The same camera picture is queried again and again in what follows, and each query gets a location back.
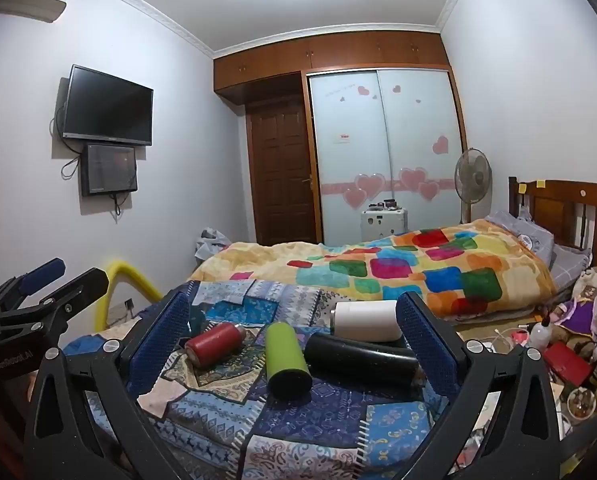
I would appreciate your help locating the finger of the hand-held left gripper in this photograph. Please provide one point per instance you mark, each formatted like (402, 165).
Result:
(78, 286)
(41, 274)

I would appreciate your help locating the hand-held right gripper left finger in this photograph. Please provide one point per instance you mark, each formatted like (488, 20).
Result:
(162, 332)

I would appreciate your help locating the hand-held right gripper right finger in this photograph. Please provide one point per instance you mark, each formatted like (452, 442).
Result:
(424, 342)

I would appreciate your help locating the red cup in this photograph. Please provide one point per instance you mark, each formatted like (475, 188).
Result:
(216, 345)

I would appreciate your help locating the black cup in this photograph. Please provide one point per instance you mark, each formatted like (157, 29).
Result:
(358, 360)

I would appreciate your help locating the green cup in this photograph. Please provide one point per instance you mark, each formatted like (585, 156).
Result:
(284, 360)

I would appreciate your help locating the yellow foam tube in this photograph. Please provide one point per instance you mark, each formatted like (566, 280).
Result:
(131, 277)

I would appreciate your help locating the colourful checked blanket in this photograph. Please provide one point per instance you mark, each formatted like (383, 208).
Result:
(418, 270)

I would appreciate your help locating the grey clothes pile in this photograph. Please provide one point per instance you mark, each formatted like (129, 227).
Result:
(211, 245)

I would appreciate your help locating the white bottle with black cap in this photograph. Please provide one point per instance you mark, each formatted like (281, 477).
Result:
(541, 335)

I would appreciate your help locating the small white cabinet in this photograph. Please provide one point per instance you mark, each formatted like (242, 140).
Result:
(383, 224)

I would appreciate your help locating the red box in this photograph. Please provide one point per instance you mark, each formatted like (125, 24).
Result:
(568, 364)

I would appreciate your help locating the grey printed pillow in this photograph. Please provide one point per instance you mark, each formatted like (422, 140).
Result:
(523, 235)

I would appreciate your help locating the blue patchwork blanket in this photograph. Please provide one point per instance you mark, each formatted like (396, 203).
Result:
(298, 425)

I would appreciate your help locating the plush doll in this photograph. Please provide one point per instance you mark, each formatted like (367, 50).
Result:
(576, 310)

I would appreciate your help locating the grey checked pillow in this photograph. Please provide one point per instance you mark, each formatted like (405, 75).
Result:
(568, 265)

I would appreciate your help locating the small round bowl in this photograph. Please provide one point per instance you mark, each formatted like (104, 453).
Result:
(581, 402)

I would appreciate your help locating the white standing fan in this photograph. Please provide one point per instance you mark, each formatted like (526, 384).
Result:
(472, 175)

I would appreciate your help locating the wooden bed headboard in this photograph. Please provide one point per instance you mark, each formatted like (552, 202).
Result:
(563, 210)

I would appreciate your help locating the brown wooden door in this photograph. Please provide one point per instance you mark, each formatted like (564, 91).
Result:
(281, 175)

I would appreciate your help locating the wooden wardrobe with sliding doors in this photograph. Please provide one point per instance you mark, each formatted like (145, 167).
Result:
(408, 125)

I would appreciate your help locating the white air conditioner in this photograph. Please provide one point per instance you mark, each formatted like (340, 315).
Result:
(28, 6)

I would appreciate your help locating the small black wall monitor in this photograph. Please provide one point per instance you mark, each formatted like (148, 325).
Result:
(109, 170)

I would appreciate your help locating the black wall television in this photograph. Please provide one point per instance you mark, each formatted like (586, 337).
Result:
(107, 105)

